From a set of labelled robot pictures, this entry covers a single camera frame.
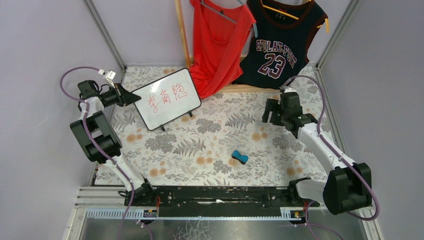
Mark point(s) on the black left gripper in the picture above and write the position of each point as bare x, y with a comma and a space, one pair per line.
121, 96

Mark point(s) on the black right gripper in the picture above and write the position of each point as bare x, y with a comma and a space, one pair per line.
274, 112

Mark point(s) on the white whiteboard black frame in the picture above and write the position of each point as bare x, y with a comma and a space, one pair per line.
167, 99

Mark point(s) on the blue black whiteboard eraser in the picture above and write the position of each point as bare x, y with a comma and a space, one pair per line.
243, 159

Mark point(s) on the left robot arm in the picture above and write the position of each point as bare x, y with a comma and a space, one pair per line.
101, 144

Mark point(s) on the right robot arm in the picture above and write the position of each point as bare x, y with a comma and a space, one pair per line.
348, 185

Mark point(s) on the wooden clothes rack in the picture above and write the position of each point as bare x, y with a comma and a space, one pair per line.
189, 60

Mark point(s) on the floral patterned table mat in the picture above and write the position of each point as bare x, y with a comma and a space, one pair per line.
196, 150

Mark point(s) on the navy basketball jersey 23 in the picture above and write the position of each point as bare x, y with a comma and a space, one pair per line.
281, 49

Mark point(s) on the grey clothes hanger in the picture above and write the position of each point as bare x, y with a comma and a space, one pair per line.
254, 25

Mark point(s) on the red tank top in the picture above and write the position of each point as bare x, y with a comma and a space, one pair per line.
217, 45

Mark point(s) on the yellow clothes hanger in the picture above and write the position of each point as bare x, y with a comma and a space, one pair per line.
285, 13

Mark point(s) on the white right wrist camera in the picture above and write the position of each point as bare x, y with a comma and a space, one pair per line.
288, 89

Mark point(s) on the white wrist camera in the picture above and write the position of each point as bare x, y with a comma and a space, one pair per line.
108, 76
288, 89

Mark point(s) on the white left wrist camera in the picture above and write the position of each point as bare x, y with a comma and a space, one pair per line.
108, 76

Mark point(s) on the aluminium frame post left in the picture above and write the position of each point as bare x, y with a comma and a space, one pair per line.
97, 19

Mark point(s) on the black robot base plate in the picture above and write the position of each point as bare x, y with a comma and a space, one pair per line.
226, 197

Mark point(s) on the slotted cable duct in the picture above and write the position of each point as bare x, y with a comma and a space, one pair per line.
212, 213

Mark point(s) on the aluminium frame rail right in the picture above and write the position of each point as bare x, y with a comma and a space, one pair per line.
342, 11

